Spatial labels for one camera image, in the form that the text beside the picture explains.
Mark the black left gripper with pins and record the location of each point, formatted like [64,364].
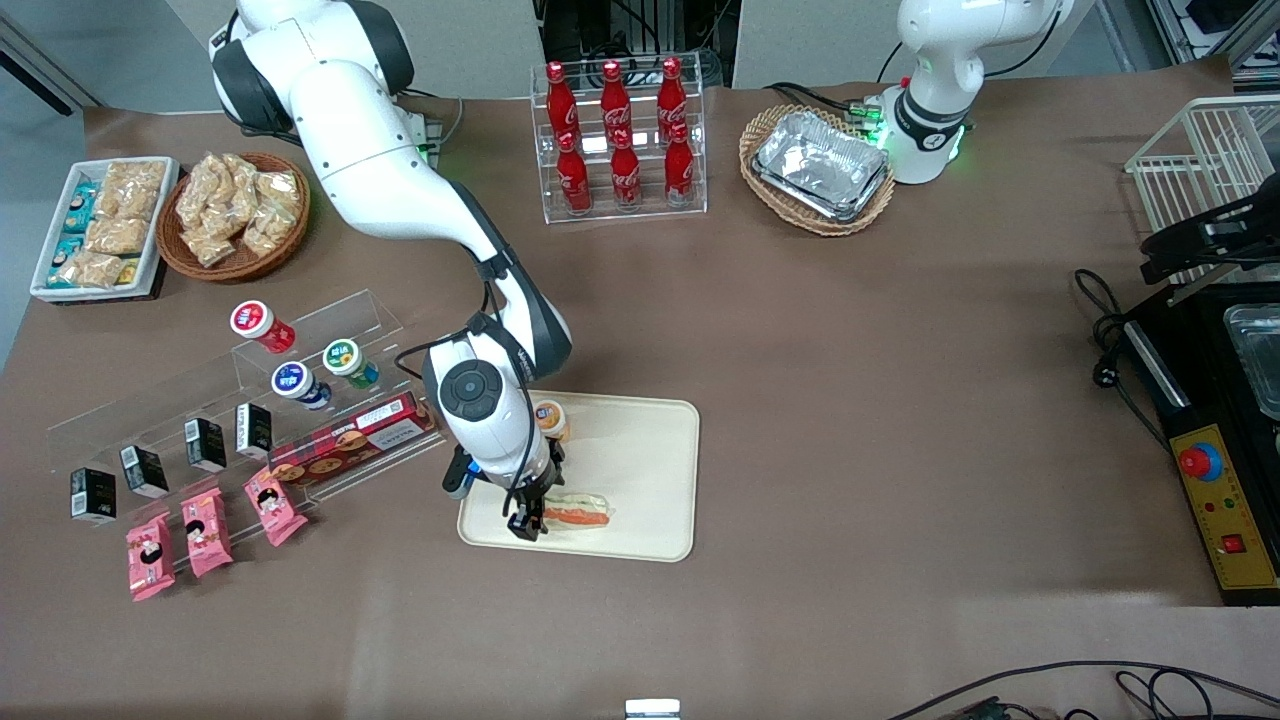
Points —
[1190,240]

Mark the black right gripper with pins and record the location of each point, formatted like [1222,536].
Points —
[534,497]

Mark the plastic sandwich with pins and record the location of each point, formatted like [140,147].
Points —
[580,512]

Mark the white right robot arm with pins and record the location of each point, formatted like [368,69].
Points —
[380,170]

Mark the cream plastic serving tray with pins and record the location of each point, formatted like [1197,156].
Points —
[640,480]

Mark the aluminium foil tray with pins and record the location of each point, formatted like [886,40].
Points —
[845,212]
[820,155]

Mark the white rectangular snack tray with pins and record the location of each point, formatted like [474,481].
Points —
[165,215]

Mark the orange lid yogurt cup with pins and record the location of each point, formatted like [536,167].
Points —
[555,420]

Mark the steel pan in machine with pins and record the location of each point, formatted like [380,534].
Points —
[1258,355]

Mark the black machine with yellow panel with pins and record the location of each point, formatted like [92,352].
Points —
[1200,400]

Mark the red cookie box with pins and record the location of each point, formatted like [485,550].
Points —
[350,440]

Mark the green lid drink bottle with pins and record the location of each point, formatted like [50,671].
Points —
[348,361]

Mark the pink snack packet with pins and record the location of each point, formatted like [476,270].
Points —
[150,557]
[274,506]
[207,533]

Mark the blue lid drink bottle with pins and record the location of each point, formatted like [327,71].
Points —
[296,384]

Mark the clear acrylic stepped display stand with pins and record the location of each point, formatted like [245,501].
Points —
[340,325]

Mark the small black carton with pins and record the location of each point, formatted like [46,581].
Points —
[93,495]
[144,471]
[254,431]
[205,445]

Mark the clear acrylic bottle rack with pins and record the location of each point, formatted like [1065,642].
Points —
[600,215]

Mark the red lid drink bottle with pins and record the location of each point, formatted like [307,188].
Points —
[258,324]

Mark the red cola bottle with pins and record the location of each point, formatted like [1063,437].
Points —
[680,167]
[574,175]
[561,100]
[626,172]
[672,95]
[615,98]

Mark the dark brown wicker basket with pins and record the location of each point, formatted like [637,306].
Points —
[285,245]

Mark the clear bag of crackers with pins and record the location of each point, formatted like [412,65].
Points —
[208,246]
[198,190]
[278,188]
[233,190]
[268,230]

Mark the light tan wicker basket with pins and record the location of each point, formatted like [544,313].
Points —
[770,205]

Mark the yellow green snack packet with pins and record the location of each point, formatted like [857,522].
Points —
[128,272]

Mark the clear pack of rice crackers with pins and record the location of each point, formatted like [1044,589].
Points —
[117,236]
[128,203]
[95,268]
[138,175]

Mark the blue snack packet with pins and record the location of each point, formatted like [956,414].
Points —
[68,249]
[81,207]

